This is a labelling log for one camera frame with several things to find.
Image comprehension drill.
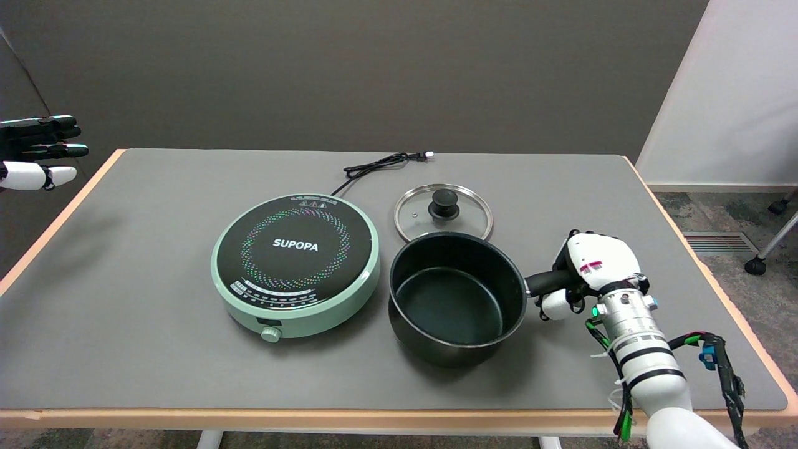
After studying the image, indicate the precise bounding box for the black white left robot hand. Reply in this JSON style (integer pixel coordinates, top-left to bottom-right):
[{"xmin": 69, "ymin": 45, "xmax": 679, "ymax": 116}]
[{"xmin": 0, "ymin": 115, "xmax": 89, "ymax": 191}]

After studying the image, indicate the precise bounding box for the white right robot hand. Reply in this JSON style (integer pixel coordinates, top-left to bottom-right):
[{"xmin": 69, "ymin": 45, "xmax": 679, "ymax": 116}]
[{"xmin": 539, "ymin": 231, "xmax": 649, "ymax": 322}]

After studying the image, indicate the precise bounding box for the black pot with handle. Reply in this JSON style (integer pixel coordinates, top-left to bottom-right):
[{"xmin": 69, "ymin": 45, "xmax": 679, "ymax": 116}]
[{"xmin": 388, "ymin": 232, "xmax": 577, "ymax": 369}]

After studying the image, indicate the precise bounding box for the floor vent grille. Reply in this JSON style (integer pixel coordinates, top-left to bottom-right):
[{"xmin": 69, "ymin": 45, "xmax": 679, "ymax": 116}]
[{"xmin": 681, "ymin": 232, "xmax": 758, "ymax": 254}]

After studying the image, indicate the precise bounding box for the grey leg with caster wheel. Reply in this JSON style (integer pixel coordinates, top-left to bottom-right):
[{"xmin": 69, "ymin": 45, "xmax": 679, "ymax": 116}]
[{"xmin": 745, "ymin": 212, "xmax": 798, "ymax": 276}]

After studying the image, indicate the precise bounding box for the grey table mat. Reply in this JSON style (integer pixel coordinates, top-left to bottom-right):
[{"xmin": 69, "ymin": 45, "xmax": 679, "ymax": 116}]
[{"xmin": 0, "ymin": 148, "xmax": 789, "ymax": 411}]

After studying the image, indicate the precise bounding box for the glass lid with black knob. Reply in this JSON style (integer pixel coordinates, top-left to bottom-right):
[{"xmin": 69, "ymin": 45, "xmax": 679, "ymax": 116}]
[{"xmin": 394, "ymin": 183, "xmax": 494, "ymax": 244}]

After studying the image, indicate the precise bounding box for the black caster wheel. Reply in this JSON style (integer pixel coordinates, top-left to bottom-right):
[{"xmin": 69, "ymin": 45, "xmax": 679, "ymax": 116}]
[{"xmin": 768, "ymin": 190, "xmax": 798, "ymax": 216}]

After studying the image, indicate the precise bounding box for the green SUPOPA induction cooker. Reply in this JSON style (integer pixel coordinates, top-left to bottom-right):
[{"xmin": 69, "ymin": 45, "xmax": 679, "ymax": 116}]
[{"xmin": 211, "ymin": 193, "xmax": 380, "ymax": 344}]

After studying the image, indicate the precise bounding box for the green black wire bundle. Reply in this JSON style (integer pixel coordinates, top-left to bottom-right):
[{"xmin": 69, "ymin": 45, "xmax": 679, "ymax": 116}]
[{"xmin": 585, "ymin": 318, "xmax": 635, "ymax": 445}]

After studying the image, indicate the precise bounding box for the black sleeved cable loop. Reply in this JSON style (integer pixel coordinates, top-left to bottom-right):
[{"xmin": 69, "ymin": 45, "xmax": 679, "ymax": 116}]
[{"xmin": 668, "ymin": 332, "xmax": 749, "ymax": 449}]

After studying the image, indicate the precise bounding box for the black power cord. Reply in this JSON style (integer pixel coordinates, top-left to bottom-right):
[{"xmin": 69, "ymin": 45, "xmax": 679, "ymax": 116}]
[{"xmin": 330, "ymin": 152, "xmax": 435, "ymax": 197}]

